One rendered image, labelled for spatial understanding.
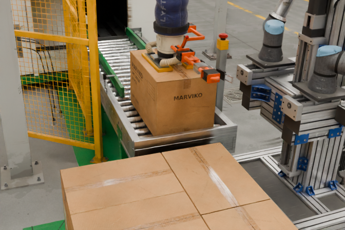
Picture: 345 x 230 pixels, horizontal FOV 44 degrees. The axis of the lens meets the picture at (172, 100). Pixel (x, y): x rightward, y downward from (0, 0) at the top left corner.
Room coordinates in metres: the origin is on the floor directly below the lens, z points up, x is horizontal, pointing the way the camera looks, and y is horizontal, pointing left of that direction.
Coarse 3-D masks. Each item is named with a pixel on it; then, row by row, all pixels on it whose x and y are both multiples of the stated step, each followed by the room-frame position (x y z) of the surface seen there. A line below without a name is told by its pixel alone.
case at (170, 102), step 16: (144, 64) 2.63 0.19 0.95; (176, 64) 2.65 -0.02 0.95; (144, 80) 2.57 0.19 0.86; (160, 80) 2.37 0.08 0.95; (176, 80) 2.39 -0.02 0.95; (192, 80) 2.42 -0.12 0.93; (144, 96) 2.57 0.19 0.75; (160, 96) 2.35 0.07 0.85; (176, 96) 2.39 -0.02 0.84; (192, 96) 2.43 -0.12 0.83; (208, 96) 2.47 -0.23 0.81; (144, 112) 2.57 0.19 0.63; (160, 112) 2.35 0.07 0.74; (176, 112) 2.39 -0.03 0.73; (192, 112) 2.43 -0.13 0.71; (208, 112) 2.47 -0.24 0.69; (160, 128) 2.35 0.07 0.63; (176, 128) 2.39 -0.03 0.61; (192, 128) 2.43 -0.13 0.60
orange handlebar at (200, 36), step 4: (192, 28) 3.02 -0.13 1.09; (196, 32) 2.93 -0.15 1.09; (196, 36) 2.82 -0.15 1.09; (200, 36) 2.82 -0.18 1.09; (204, 36) 2.84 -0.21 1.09; (188, 40) 2.78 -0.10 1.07; (192, 40) 2.79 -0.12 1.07; (172, 48) 2.58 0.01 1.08; (176, 48) 2.55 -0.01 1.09; (184, 56) 2.41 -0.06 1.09; (192, 56) 2.41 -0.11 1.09; (188, 60) 2.36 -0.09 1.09; (192, 60) 2.34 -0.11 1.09; (196, 60) 2.35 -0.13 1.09; (192, 64) 2.30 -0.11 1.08; (200, 68) 2.22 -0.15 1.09; (208, 68) 2.22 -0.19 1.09; (216, 76) 2.11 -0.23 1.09; (212, 80) 2.09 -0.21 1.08; (216, 80) 2.09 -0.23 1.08
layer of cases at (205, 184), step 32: (128, 160) 2.11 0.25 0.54; (160, 160) 2.13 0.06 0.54; (192, 160) 2.14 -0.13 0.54; (224, 160) 2.15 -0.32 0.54; (64, 192) 1.83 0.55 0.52; (96, 192) 1.81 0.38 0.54; (128, 192) 1.82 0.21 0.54; (160, 192) 1.82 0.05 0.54; (192, 192) 1.83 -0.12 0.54; (224, 192) 1.84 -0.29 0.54; (256, 192) 1.85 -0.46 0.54; (96, 224) 1.57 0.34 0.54; (128, 224) 1.57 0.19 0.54; (160, 224) 1.58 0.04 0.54; (192, 224) 1.59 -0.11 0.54; (224, 224) 1.59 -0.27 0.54; (256, 224) 1.60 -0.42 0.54; (288, 224) 1.61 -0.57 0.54
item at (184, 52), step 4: (184, 48) 2.50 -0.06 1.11; (188, 48) 2.51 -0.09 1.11; (176, 52) 2.48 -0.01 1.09; (180, 52) 2.46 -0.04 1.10; (184, 52) 2.43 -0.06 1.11; (188, 52) 2.43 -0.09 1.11; (192, 52) 2.44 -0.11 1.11; (176, 56) 2.47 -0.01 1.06; (180, 56) 2.44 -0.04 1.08; (188, 56) 2.43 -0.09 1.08; (180, 60) 2.42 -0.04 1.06; (184, 60) 2.42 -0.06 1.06
